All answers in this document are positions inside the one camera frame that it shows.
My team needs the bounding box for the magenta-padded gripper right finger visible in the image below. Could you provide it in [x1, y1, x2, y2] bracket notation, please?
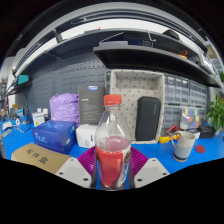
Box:
[128, 146, 171, 190]

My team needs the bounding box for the black wall shelf unit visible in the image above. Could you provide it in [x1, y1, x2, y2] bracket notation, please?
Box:
[13, 28, 223, 89]

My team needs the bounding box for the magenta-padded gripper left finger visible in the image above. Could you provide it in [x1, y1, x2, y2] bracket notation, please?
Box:
[55, 145, 99, 189]

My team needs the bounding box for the flat round red coaster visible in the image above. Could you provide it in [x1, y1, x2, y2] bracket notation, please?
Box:
[195, 144, 207, 154]

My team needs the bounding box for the potted green plant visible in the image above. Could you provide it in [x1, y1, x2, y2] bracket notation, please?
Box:
[205, 94, 224, 133]

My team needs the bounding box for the white box with yellow label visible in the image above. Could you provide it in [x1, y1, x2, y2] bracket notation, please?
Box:
[31, 111, 46, 128]

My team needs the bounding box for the yellow multimeter with red leads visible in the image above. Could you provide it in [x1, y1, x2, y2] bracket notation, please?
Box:
[158, 124, 178, 145]

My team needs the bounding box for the small black white-labelled box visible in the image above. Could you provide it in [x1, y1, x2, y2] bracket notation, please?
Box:
[190, 128, 202, 140]

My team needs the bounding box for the small white box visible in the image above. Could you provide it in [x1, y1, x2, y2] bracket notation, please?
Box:
[75, 123, 98, 149]

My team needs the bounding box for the dark grey product box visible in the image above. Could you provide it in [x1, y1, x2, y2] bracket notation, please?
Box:
[77, 85, 107, 126]

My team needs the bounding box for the purple plastic bag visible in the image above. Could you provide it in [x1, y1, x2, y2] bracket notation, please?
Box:
[49, 92, 81, 127]

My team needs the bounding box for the brown cardboard box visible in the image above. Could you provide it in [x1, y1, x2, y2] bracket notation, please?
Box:
[10, 142, 73, 175]

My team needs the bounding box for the grey parts drawer cabinet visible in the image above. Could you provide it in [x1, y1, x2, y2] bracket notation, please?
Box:
[162, 104, 183, 131]
[163, 74, 190, 106]
[188, 79, 208, 108]

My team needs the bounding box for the white perforated tray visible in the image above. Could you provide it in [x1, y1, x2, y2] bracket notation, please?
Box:
[109, 69, 166, 145]

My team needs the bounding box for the white mug with blue base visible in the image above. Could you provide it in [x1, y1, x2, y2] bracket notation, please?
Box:
[170, 130, 197, 163]

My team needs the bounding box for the clear bottle with red cap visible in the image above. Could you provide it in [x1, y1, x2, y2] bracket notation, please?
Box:
[94, 94, 133, 192]

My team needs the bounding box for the black zip case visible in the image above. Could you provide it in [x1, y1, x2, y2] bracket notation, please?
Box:
[134, 96, 162, 142]

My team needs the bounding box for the blue product box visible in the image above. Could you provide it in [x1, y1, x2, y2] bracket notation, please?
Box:
[31, 120, 78, 155]

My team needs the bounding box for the flat black case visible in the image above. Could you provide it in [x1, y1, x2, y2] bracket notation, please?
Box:
[197, 124, 217, 139]

